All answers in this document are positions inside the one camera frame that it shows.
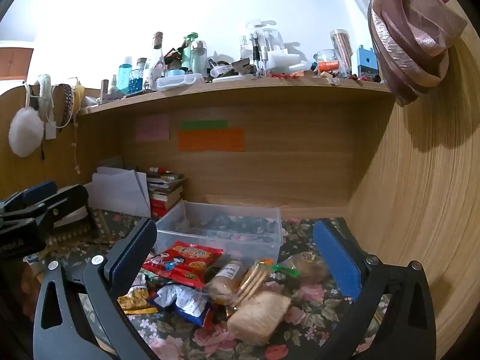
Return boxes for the round crackers pack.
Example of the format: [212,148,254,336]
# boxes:
[236,258,274,304]

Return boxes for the green sticky note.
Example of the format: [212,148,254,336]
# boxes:
[180,119,228,130]

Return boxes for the red snack packet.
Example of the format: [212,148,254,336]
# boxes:
[142,241,224,289]

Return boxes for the blue plastic block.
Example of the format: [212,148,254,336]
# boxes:
[356,45,377,79]

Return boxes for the white folded papers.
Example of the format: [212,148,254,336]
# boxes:
[83,166,151,219]

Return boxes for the blue liquid bottle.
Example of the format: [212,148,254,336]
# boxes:
[117,56,134,95]

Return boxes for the white plastic tray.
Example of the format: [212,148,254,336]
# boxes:
[270,49,309,74]

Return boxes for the orange sticky note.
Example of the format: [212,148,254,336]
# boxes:
[177,128,245,152]

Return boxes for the green snack packet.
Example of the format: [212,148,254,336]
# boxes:
[142,268,169,284]

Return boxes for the clear acrylic organizer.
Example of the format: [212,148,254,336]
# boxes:
[240,20,287,76]

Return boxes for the jar of blue beads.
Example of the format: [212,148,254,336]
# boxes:
[128,58,148,94]

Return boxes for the copper glitter tube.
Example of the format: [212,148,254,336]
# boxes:
[330,29,354,77]

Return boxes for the yellow headband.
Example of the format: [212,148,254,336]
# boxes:
[73,79,86,116]

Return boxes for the brown bun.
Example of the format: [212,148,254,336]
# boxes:
[272,252,331,282]

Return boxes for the brown wooden board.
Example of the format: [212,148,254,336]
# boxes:
[0,47,33,82]

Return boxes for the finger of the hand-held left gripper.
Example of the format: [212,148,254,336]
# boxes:
[0,180,58,214]
[0,184,90,233]

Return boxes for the clear bottle with cork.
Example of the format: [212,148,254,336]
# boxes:
[144,32,166,91]

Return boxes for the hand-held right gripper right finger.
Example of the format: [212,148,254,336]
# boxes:
[313,218,437,360]

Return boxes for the clear lidded plastic box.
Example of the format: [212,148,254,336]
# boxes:
[157,74,206,91]

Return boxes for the white fluffy pom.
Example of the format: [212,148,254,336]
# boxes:
[8,107,44,157]

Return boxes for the clear plastic storage container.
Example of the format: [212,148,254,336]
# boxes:
[154,200,283,267]

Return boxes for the blue and white snack packet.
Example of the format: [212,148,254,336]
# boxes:
[148,283,214,327]

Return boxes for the floral tablecloth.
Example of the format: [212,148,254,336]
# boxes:
[22,210,392,360]

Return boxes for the dark beaded headband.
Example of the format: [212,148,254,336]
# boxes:
[55,83,76,128]

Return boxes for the hanging bead string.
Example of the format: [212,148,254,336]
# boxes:
[71,114,82,175]

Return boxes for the pink curtain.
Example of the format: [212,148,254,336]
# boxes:
[317,0,468,107]

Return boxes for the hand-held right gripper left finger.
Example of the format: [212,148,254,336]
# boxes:
[33,217,158,360]

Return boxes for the pale green bottle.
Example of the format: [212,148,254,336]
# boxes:
[190,40,208,75]

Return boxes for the yellow snack packet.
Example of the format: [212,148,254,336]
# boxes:
[117,285,160,315]

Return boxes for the pale rice cracker block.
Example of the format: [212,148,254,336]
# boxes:
[227,290,292,346]

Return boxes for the pink sticky note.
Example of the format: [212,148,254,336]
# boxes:
[135,116,170,142]

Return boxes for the stack of books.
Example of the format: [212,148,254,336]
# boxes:
[146,172,185,220]

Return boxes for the grey paper folder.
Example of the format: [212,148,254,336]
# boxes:
[97,155,125,170]

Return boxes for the green pump bottle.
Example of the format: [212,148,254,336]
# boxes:
[182,32,198,73]

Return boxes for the wooden desk hutch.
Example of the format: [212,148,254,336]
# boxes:
[0,26,480,360]

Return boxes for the glass bowl with orange item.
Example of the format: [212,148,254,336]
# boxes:
[313,49,340,74]

